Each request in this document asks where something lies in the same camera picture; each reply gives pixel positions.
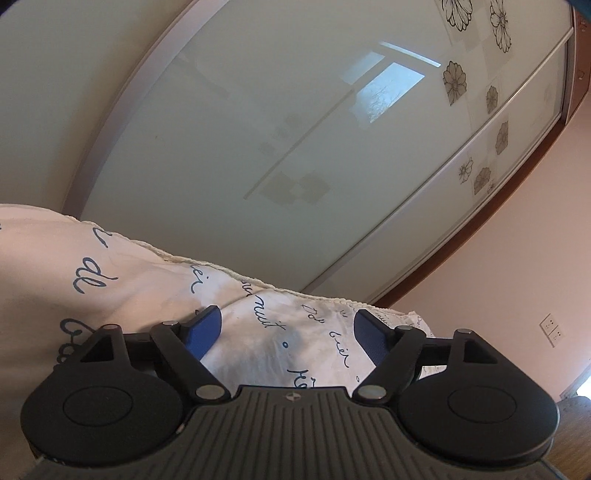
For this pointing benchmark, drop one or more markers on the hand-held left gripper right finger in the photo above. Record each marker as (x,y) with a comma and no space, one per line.
(369,337)

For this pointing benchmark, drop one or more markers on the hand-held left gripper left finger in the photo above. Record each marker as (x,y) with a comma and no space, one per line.
(205,333)

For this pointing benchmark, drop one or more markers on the white pillow with blue script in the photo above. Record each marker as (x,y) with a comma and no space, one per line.
(115,286)

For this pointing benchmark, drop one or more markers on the floral glass wardrobe door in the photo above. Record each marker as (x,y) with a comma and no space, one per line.
(461,203)
(277,138)

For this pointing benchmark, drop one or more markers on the green upholstered headboard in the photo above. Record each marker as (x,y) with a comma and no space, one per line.
(579,406)

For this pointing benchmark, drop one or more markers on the white wall socket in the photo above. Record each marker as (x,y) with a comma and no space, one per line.
(557,336)
(548,322)

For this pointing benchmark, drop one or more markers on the brown wooden wardrobe frame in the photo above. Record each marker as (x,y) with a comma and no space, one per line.
(577,69)

